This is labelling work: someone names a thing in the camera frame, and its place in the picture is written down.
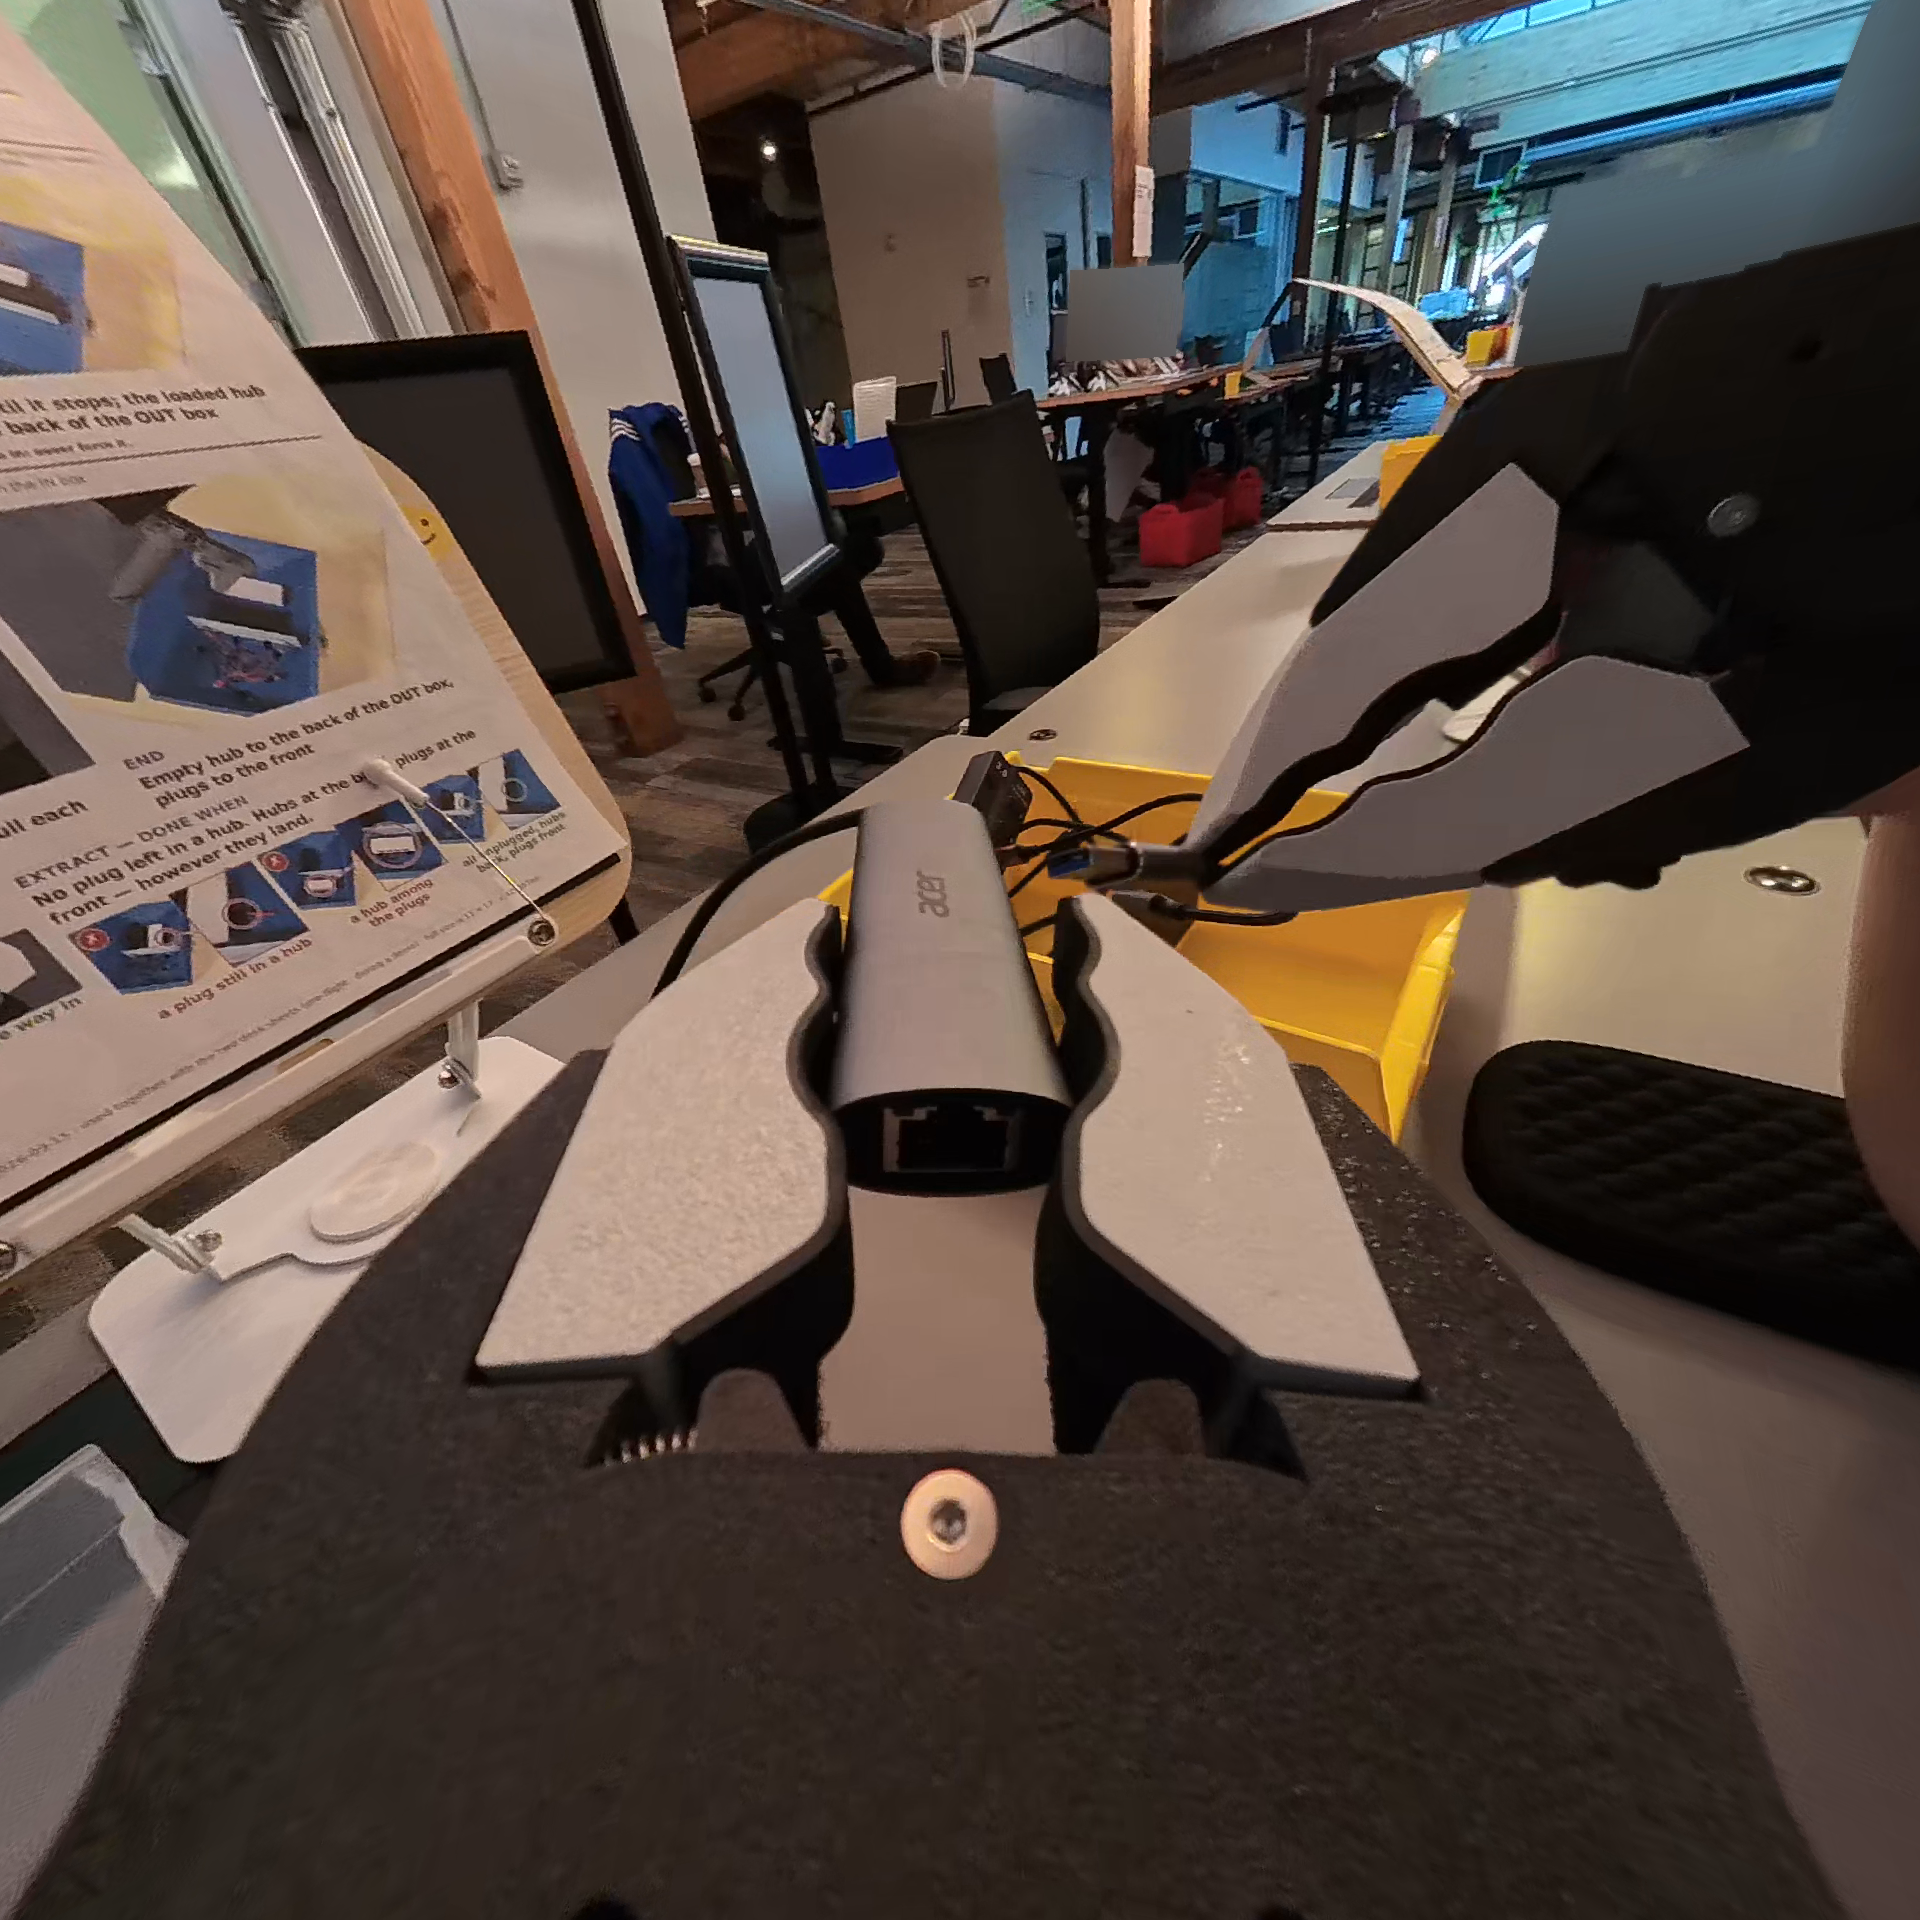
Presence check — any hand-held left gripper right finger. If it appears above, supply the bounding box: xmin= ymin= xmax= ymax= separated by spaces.
xmin=1040 ymin=896 xmax=1425 ymax=1459

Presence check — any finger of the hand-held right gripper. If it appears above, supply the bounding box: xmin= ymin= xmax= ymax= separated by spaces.
xmin=1207 ymin=655 xmax=1757 ymax=915
xmin=1190 ymin=460 xmax=1572 ymax=869

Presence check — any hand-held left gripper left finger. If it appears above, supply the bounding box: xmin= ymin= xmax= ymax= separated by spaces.
xmin=476 ymin=901 xmax=860 ymax=1459

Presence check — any grey slim usb hub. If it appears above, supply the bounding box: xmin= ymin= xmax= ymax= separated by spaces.
xmin=830 ymin=798 xmax=1081 ymax=1196

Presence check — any grey plug usb cable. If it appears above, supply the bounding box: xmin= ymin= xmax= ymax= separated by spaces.
xmin=1035 ymin=836 xmax=1309 ymax=919

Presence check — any clear plastic bin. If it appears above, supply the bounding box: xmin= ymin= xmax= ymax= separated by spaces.
xmin=0 ymin=1443 xmax=188 ymax=1801

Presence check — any person's right forearm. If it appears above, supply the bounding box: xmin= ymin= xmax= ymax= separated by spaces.
xmin=1844 ymin=773 xmax=1920 ymax=1254

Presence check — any red bag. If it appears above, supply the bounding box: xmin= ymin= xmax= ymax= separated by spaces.
xmin=1136 ymin=465 xmax=1270 ymax=569

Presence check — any black wrist rest pad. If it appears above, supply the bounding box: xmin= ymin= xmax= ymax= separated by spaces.
xmin=1462 ymin=1037 xmax=1920 ymax=1372

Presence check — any black office chair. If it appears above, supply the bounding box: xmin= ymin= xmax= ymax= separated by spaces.
xmin=890 ymin=393 xmax=1104 ymax=738

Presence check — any white metal document stand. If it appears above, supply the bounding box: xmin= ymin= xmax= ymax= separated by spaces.
xmin=86 ymin=749 xmax=571 ymax=1465

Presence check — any printed instruction sheet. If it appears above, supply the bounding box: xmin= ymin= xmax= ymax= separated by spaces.
xmin=0 ymin=15 xmax=623 ymax=1209

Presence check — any upright display board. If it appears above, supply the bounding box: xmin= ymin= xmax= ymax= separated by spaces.
xmin=668 ymin=235 xmax=848 ymax=605

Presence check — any blue jacket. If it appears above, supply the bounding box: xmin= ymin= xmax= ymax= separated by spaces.
xmin=609 ymin=402 xmax=704 ymax=649

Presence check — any black partition panel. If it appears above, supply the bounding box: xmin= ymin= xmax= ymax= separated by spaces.
xmin=289 ymin=328 xmax=641 ymax=697

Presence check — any wooden post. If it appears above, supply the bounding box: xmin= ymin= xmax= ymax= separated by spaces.
xmin=337 ymin=0 xmax=684 ymax=759

